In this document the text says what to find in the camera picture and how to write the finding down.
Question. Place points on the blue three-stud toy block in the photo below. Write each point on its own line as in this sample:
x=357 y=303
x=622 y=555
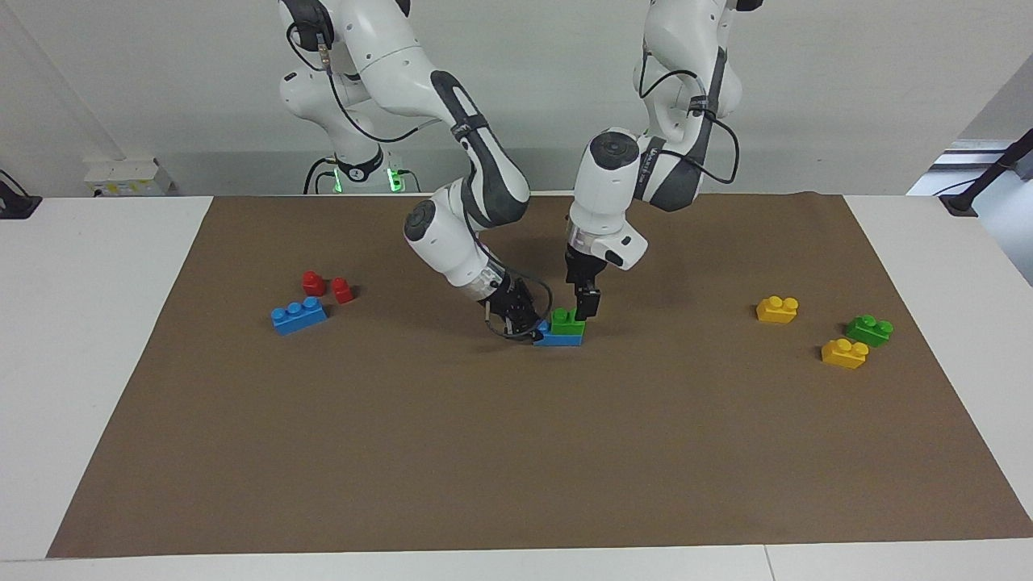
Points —
x=561 y=340
x=299 y=318

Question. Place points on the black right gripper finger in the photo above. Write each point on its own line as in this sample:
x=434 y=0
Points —
x=540 y=331
x=520 y=328

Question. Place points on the black table clamp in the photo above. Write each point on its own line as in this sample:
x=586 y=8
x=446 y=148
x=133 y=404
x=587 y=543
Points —
x=16 y=203

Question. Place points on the yellow two-stud toy block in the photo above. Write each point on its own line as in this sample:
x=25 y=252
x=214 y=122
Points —
x=776 y=311
x=843 y=355

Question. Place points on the black angled stand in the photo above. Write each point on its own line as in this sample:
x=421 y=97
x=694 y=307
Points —
x=980 y=181

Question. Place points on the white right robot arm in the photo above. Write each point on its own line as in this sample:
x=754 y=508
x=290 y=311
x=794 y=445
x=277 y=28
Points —
x=387 y=56

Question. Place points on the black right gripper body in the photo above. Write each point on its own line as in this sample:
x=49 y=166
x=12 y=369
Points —
x=510 y=305

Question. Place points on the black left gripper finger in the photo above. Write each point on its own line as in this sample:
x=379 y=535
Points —
x=587 y=304

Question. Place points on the green two-stud toy block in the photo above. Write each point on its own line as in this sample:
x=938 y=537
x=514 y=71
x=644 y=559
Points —
x=566 y=326
x=868 y=332

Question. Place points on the small red toy block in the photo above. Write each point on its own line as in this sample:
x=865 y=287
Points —
x=343 y=291
x=313 y=284

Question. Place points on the white wall socket box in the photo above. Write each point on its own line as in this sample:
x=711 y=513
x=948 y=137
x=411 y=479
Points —
x=121 y=176

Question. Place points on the brown table mat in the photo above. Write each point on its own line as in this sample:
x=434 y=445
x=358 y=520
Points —
x=516 y=444

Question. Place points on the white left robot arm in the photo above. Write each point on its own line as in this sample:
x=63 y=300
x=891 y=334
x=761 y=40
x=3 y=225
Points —
x=605 y=194

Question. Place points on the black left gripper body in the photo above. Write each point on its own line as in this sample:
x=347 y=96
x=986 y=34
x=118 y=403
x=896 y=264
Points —
x=584 y=270

